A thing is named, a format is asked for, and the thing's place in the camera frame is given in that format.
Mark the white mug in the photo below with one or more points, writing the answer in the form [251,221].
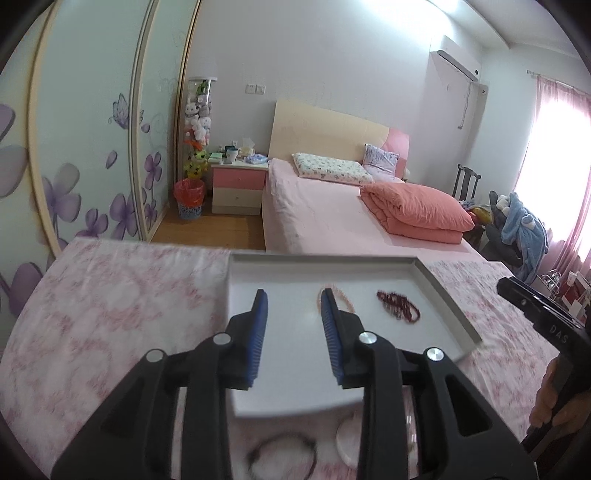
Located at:
[230,154]

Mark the white air conditioner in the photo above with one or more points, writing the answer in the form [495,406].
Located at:
[459,58]

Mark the floral bedspread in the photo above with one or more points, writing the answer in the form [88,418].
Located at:
[103,304]

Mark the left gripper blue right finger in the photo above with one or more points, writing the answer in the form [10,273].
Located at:
[460,435]

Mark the pink curtain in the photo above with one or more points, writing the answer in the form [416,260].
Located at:
[556,172]

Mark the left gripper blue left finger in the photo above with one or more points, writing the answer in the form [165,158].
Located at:
[130,435]

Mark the pink nightstand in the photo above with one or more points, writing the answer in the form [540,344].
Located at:
[237,188]

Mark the sliding wardrobe with flowers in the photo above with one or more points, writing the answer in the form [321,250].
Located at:
[90,94]

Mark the pink bed sheet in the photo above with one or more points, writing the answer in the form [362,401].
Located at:
[314,217]

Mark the floral pillow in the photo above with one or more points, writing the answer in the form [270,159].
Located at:
[349,172]

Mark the dark wooden chair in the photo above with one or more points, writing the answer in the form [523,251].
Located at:
[466,183]

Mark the purple patterned pillow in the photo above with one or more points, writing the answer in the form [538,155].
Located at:
[380,164]

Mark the plush toy display tube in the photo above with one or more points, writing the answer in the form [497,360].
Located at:
[197,126]

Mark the grey cardboard tray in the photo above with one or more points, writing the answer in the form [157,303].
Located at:
[320,311]

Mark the red lined waste basket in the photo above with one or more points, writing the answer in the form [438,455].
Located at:
[189,194]

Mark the blue plush robe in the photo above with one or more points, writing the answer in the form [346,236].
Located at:
[529,234]

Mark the beige pink headboard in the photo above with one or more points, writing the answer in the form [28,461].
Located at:
[299,127]

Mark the folded salmon quilt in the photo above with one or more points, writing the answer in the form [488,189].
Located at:
[417,212]

